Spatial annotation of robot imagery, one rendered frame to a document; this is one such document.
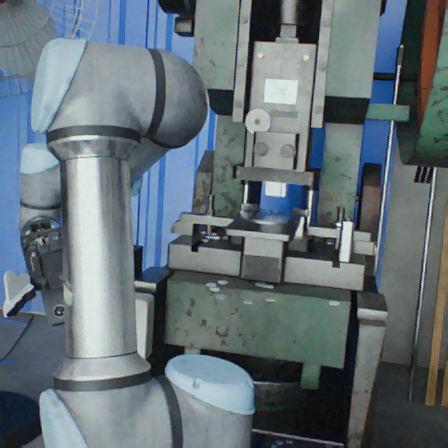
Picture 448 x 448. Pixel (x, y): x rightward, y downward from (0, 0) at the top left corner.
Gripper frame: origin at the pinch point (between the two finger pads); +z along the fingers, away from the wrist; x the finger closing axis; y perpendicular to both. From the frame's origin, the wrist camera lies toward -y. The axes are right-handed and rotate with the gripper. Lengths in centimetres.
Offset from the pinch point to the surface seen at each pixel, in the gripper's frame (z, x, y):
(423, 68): -53, 104, 14
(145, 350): -23.0, 14.4, -26.3
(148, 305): -24.7, 16.9, -17.4
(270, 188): -44, 54, -6
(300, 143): -37, 59, 6
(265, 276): -28, 44, -20
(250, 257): -30, 42, -15
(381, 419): -63, 97, -107
